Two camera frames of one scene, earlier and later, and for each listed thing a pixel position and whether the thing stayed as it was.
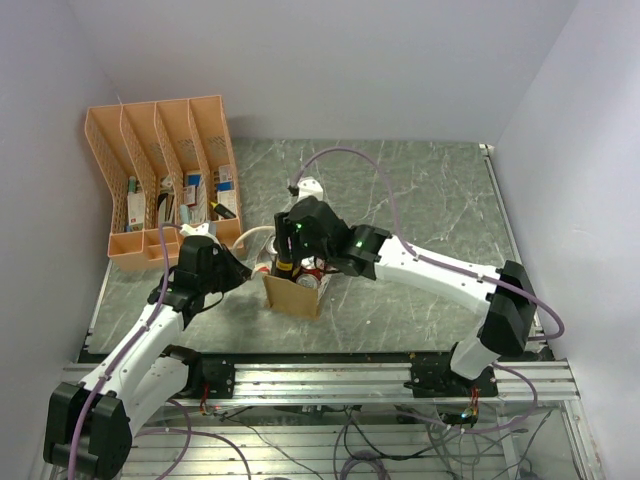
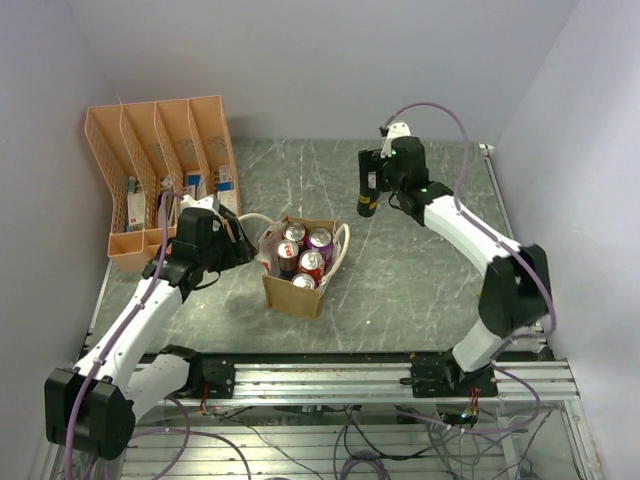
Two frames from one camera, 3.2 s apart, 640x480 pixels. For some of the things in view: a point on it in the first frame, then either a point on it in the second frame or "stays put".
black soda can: [285, 267] → [369, 171]
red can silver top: [308, 266] stays put
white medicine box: [136, 208] stays put
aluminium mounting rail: [355, 381] stays put
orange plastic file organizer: [168, 163] stays put
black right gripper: [282, 238] → [383, 185]
